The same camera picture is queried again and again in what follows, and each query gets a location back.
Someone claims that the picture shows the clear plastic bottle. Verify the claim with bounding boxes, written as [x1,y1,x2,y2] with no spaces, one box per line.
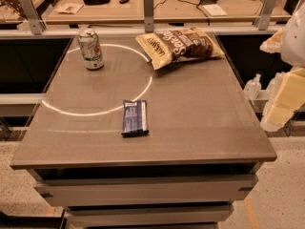
[243,73,261,100]

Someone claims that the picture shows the black object on back table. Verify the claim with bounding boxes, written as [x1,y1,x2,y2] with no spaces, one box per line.
[83,0,111,5]

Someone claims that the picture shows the blue rxbar chocolate wrapper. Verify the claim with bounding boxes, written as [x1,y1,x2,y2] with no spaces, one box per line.
[122,100,149,137]

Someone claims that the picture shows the yellow brown chip bag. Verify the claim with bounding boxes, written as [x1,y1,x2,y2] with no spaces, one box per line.
[135,28,224,70]

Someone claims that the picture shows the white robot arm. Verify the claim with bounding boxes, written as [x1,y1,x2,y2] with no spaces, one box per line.
[260,3,305,132]

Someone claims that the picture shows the left metal bracket post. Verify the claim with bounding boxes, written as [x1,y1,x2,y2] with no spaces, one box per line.
[19,0,47,35]

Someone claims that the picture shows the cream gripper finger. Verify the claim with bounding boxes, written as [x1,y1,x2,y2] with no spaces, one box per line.
[260,67,305,132]
[259,29,283,53]

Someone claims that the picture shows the paper packet on back table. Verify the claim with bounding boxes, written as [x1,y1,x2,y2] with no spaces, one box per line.
[56,3,83,14]

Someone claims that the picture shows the white paper sheet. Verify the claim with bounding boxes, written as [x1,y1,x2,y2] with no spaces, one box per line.
[203,4,228,16]

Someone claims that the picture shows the grey drawer cabinet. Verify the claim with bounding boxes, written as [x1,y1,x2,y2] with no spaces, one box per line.
[11,35,275,229]

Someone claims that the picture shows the right metal bracket post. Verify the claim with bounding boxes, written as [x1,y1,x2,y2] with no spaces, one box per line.
[254,0,276,31]

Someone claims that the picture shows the metal bracket post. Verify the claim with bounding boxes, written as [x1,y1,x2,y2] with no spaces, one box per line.
[254,0,276,31]
[19,0,47,35]
[143,0,154,32]

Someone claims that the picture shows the white green 7up can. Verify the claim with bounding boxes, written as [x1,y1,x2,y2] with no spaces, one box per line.
[77,29,104,70]

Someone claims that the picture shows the middle metal bracket post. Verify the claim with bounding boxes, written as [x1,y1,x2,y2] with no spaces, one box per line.
[143,0,154,32]

